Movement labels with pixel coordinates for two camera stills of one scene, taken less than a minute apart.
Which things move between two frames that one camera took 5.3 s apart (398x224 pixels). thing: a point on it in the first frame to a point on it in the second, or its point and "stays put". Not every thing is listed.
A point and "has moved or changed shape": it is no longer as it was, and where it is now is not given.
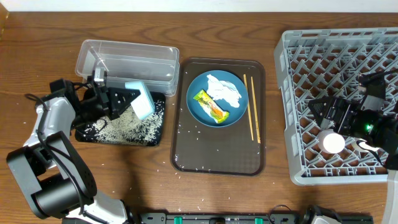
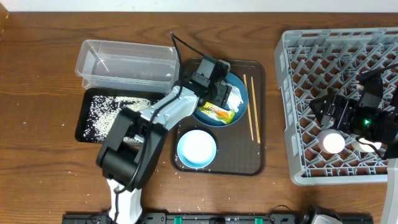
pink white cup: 331,142 stays put
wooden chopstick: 249,107 stays put
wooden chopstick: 255,112 stays put
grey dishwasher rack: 314,63 stays put
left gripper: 109,104 to 223,98
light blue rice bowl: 143,104 to 196,149
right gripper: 346,109 stays put
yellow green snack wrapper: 212,109 has moved or changed shape
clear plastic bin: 158,66 stays put
